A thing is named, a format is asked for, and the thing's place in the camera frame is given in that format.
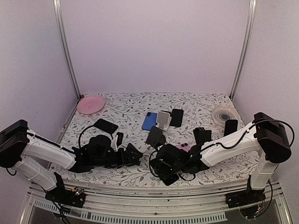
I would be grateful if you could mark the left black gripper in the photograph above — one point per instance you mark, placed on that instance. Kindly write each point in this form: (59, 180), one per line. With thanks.
(121, 150)

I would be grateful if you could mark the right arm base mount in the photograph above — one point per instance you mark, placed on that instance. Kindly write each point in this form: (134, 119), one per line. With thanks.
(244, 198)

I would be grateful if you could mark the front aluminium rail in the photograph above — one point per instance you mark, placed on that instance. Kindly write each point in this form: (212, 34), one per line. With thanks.
(198, 204)

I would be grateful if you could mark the black phone far left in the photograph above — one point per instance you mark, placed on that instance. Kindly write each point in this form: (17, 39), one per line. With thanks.
(105, 126)

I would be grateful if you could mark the left aluminium frame post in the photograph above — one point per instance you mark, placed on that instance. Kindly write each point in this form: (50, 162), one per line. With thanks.
(65, 48)

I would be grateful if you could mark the pink phone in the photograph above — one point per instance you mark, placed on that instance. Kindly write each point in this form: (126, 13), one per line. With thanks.
(183, 147)

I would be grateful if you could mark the black phone blue case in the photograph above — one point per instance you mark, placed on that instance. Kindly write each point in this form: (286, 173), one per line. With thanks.
(231, 126)

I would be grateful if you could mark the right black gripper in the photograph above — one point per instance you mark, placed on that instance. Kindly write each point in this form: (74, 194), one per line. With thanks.
(160, 169)

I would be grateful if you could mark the black upright phone stand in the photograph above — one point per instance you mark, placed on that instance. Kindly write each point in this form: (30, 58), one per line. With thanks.
(155, 138)

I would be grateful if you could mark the black round base stand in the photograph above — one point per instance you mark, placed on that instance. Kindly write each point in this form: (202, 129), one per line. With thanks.
(132, 156)

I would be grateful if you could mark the black phone teal edge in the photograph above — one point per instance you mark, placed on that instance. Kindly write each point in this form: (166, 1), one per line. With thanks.
(176, 117)

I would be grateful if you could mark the black folding phone stand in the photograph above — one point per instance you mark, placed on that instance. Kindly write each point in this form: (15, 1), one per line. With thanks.
(201, 136)

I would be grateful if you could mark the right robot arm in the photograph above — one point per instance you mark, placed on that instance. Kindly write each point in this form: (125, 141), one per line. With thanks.
(264, 134)

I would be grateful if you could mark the black phone front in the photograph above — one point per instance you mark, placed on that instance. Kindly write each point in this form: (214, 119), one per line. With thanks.
(170, 179)

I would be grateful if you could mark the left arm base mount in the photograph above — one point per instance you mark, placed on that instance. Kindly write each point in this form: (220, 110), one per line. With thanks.
(61, 195)

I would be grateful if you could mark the aluminium frame post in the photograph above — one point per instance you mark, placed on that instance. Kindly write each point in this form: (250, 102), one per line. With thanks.
(245, 45)
(65, 48)

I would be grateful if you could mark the white grey phone stand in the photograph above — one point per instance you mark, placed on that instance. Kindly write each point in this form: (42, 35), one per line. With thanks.
(163, 120)

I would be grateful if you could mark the pink plate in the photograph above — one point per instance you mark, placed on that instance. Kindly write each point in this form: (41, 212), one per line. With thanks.
(90, 105)

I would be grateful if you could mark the right aluminium frame post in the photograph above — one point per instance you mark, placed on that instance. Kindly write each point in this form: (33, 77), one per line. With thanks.
(245, 45)

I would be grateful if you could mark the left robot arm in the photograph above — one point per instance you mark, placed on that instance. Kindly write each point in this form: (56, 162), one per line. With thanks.
(20, 146)

